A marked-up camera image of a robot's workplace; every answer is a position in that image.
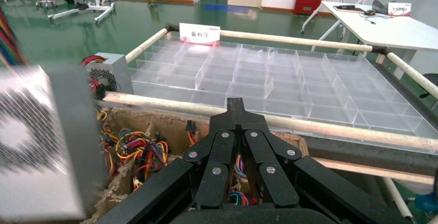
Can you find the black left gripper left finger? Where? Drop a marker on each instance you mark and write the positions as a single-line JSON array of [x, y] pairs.
[[214, 167]]

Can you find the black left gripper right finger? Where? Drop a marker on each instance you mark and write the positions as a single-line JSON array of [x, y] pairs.
[[273, 181]]

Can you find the red metal cabinet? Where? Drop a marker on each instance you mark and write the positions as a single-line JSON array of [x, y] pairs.
[[308, 2]]

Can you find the grey computer power supply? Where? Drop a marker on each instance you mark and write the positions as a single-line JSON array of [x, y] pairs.
[[41, 130], [116, 68]]

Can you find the white table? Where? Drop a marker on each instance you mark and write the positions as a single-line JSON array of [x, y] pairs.
[[376, 27]]

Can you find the white sign with red text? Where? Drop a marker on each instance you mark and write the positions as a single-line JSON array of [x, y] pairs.
[[398, 9]]

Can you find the black flat tablet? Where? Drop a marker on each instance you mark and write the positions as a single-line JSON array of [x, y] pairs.
[[347, 8]]

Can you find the clear acrylic divider tray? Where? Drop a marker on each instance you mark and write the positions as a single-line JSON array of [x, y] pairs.
[[291, 89]]

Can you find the white sign card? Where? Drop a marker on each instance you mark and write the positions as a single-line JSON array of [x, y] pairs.
[[199, 33]]

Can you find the white wheeled stand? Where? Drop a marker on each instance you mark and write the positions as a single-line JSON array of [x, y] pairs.
[[102, 10]]

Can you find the brown cardboard divider box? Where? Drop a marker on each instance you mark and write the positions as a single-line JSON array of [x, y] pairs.
[[171, 126]]

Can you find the blue plastic object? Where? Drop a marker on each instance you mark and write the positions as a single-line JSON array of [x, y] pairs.
[[427, 202]]

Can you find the pale wooden board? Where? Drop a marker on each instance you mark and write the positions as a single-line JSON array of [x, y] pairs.
[[376, 172]]

